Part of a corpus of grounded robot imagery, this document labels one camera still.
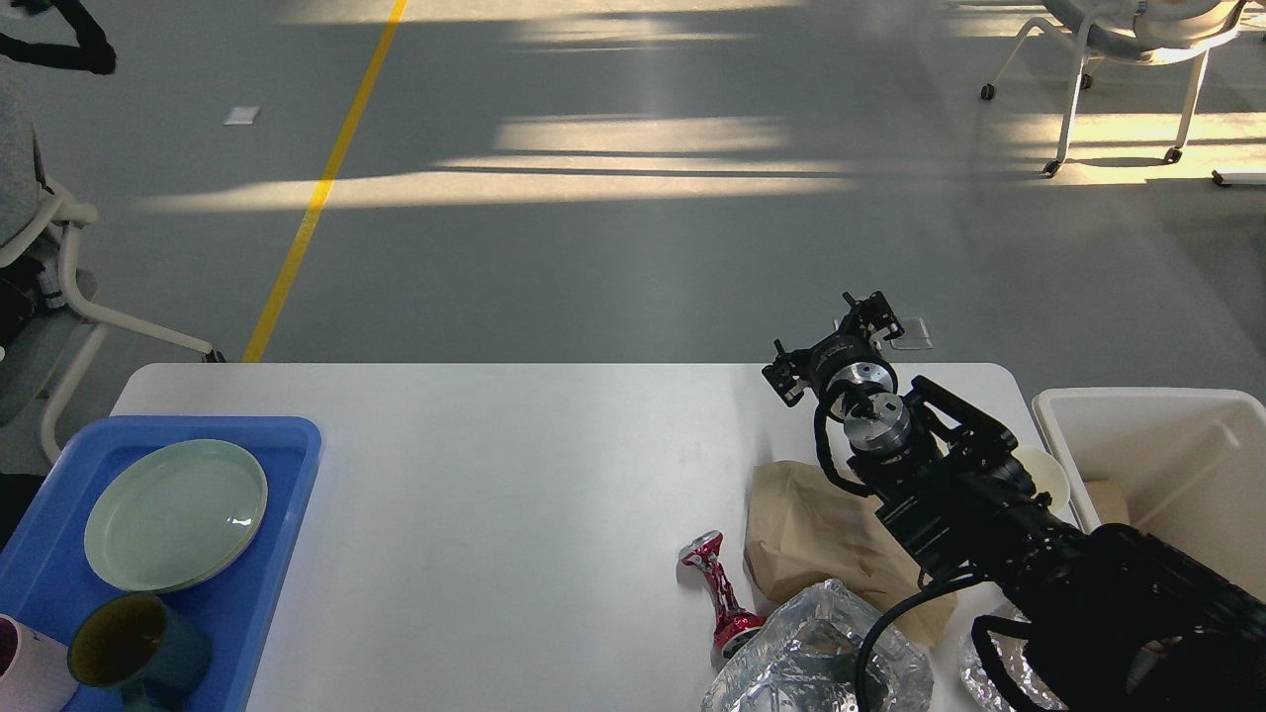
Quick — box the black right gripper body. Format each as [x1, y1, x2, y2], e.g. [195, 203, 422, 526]
[799, 333, 898, 394]

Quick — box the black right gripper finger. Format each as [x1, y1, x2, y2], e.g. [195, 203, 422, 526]
[837, 290, 905, 347]
[763, 340, 817, 408]

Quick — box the white paper cup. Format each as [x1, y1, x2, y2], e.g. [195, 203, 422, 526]
[1013, 447, 1071, 514]

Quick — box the light green plate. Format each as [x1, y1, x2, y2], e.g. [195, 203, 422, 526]
[84, 440, 270, 593]

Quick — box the dark green mug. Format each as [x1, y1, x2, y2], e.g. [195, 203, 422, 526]
[66, 593, 211, 711]

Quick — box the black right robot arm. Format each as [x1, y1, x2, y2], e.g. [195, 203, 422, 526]
[763, 291, 1263, 711]

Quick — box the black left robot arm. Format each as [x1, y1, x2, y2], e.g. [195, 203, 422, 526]
[1, 1, 118, 76]

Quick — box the right floor outlet plate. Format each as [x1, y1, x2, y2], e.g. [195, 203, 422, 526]
[889, 315, 936, 351]

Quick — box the brown paper bag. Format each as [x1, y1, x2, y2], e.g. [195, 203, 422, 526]
[744, 461, 920, 612]

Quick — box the crushed red soda can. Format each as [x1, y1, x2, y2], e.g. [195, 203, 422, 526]
[679, 530, 766, 660]

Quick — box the crumpled aluminium foil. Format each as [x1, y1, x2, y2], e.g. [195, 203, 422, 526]
[700, 578, 936, 711]

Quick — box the cardboard piece in bin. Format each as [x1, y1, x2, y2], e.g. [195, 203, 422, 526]
[1084, 481, 1131, 524]

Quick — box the white plastic bin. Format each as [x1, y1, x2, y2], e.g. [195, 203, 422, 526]
[1033, 386, 1265, 595]

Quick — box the white chair top right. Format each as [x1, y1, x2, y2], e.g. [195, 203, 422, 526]
[979, 1, 1247, 179]

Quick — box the white chair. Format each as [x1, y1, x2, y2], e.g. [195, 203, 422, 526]
[979, 1, 1247, 179]
[3, 57, 225, 462]

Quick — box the yellow plate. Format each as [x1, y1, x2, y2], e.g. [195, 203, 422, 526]
[152, 537, 270, 595]

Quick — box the white chair left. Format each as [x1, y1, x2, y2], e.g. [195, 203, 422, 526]
[3, 57, 225, 462]

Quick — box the blue plastic tray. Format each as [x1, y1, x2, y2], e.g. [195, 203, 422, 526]
[1, 416, 322, 711]

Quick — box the pink white cup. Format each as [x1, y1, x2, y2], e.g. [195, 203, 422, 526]
[1, 616, 80, 711]

